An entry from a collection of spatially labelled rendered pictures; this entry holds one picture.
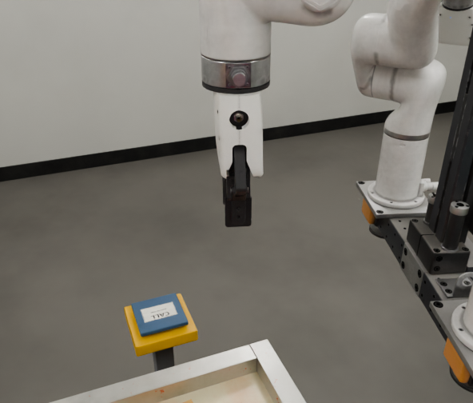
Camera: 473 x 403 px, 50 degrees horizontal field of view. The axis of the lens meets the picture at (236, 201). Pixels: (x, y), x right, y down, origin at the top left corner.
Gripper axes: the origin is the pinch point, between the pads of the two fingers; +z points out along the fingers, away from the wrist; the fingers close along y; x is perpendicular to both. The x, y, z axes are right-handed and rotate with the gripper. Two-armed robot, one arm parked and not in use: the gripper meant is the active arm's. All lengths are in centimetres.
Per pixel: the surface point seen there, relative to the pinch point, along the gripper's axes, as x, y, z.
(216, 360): 3.1, 11.3, 39.5
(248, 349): -3.0, 13.6, 39.5
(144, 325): 17, 23, 41
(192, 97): 10, 332, 92
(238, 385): -0.8, 8.4, 43.0
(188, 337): 9, 22, 44
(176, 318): 10.7, 25.0, 41.5
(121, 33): 58, 317, 41
